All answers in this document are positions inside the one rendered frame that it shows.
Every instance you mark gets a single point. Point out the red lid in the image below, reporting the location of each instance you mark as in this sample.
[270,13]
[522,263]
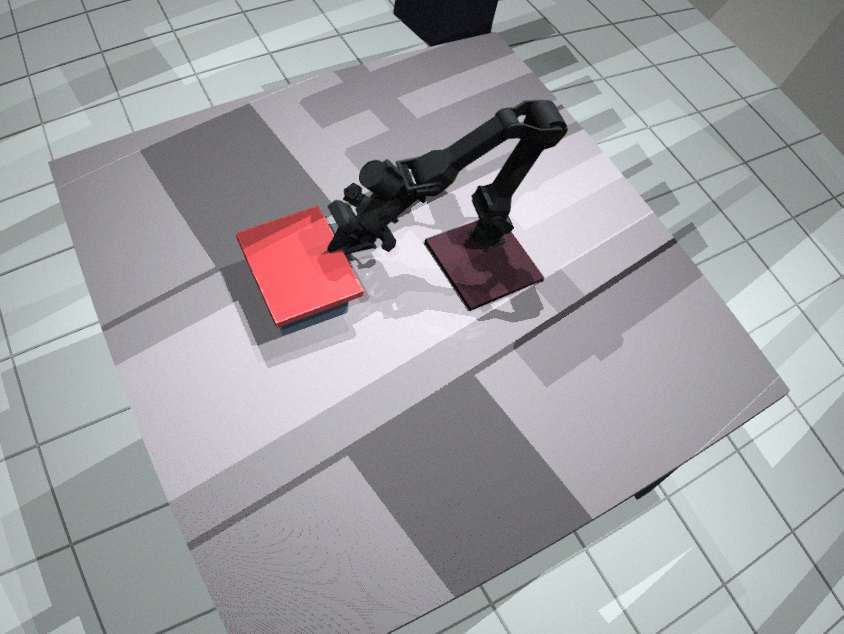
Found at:
[293,269]

